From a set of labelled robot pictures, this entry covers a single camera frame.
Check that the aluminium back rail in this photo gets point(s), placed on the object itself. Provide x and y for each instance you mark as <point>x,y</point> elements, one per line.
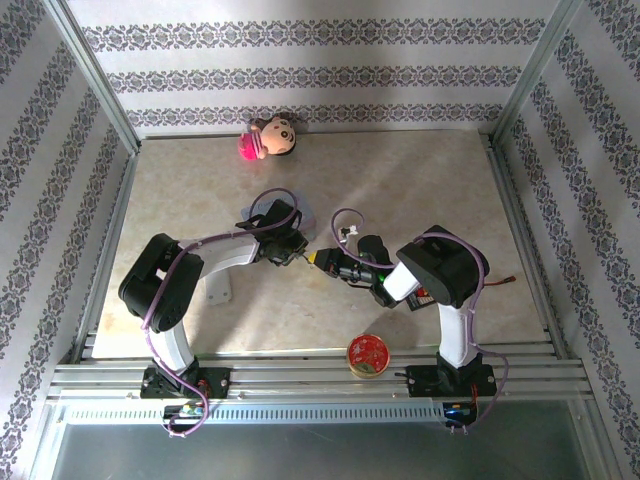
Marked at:
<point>400,133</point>

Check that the aluminium frame post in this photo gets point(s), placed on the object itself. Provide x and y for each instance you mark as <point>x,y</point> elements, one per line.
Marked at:
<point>540,65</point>
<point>95,85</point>

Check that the white mounting plate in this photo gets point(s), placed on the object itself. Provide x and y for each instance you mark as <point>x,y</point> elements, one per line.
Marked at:
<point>220,292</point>

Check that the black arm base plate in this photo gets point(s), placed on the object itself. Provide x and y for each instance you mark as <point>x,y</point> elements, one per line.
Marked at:
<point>220,382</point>
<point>420,382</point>

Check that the aluminium front rail bed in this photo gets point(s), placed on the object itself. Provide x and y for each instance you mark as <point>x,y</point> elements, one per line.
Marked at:
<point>300,380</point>

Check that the plush doll with pink hat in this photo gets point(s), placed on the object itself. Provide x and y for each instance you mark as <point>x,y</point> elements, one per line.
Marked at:
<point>277,135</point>

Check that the grey metal sheet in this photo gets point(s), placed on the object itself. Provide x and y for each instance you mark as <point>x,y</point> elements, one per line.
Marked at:
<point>320,455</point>

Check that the black printed card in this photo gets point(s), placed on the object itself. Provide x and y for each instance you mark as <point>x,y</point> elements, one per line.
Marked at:
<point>419,300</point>

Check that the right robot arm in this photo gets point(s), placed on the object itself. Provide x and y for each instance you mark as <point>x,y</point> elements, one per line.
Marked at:
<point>450,325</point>

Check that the small connector board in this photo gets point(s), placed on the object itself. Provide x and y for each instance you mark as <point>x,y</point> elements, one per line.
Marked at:
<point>187,410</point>
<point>457,412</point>

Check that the round red tin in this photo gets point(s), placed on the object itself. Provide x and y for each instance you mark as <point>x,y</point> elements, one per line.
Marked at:
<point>368,352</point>

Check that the aluminium side rail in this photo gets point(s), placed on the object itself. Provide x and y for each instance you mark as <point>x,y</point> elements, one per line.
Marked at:
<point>107,260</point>
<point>525,250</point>

